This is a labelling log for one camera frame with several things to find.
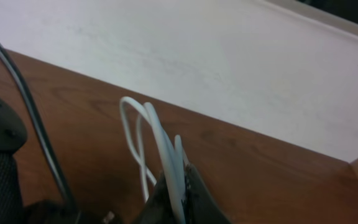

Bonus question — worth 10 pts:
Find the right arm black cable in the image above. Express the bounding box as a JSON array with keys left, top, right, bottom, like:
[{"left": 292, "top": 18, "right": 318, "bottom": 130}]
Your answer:
[{"left": 0, "top": 20, "right": 77, "bottom": 209}]

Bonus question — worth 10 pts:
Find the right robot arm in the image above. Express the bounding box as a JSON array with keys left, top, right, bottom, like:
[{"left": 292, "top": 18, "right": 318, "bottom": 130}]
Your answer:
[{"left": 0, "top": 99, "right": 229, "bottom": 223}]

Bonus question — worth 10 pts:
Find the white USB cable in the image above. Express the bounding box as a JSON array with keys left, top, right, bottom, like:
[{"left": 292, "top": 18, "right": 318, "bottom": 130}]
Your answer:
[{"left": 118, "top": 95, "right": 190, "bottom": 224}]

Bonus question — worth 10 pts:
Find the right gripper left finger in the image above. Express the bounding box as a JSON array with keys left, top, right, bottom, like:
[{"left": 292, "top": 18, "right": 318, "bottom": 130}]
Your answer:
[{"left": 132, "top": 173, "right": 176, "bottom": 224}]

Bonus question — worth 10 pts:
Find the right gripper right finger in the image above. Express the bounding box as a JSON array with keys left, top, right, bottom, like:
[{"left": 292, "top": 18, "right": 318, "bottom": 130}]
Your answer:
[{"left": 185, "top": 164, "right": 231, "bottom": 224}]

